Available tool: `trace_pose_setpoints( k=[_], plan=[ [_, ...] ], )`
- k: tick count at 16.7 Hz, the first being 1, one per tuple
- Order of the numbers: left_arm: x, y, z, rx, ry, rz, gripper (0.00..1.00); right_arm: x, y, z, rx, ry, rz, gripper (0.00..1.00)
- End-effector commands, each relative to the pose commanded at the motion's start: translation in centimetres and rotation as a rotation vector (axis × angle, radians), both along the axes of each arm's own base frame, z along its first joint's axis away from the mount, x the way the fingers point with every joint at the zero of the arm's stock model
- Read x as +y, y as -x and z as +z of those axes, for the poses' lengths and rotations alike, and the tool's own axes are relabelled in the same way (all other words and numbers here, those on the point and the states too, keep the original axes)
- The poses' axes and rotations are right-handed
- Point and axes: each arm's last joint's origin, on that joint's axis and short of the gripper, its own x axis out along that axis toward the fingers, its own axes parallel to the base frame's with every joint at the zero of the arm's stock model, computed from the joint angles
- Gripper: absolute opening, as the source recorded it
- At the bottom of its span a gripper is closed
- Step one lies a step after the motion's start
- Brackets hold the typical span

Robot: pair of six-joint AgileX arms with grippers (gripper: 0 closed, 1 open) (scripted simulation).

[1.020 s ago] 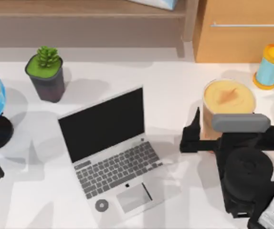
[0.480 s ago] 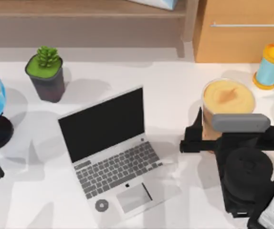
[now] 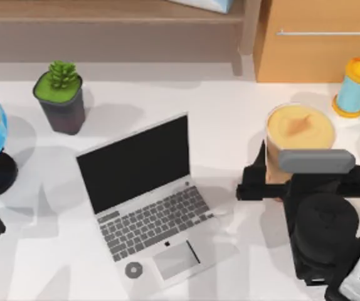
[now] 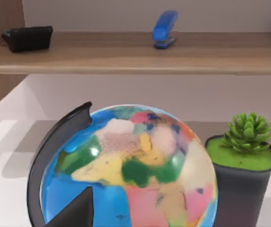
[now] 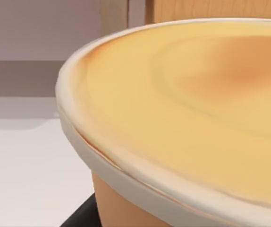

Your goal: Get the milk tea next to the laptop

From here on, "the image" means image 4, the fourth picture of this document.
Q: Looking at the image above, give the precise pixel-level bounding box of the green plant in black pot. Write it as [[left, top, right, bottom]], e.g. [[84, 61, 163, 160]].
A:
[[204, 112, 271, 227]]

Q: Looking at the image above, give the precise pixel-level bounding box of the wooden shelf unit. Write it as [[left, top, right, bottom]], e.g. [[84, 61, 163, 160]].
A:
[[0, 0, 271, 114]]

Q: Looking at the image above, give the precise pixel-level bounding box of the colourful globe with black stand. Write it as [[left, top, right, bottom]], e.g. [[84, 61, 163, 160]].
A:
[[26, 101, 219, 227]]

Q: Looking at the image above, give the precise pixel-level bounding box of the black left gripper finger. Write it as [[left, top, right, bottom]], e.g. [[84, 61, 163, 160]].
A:
[[45, 186, 94, 227]]

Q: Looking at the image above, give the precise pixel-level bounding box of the black pouch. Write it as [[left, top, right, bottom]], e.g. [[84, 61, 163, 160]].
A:
[[1, 26, 54, 53]]

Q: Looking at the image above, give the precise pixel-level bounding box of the blue stapler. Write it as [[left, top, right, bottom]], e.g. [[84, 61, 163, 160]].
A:
[[152, 10, 179, 50]]

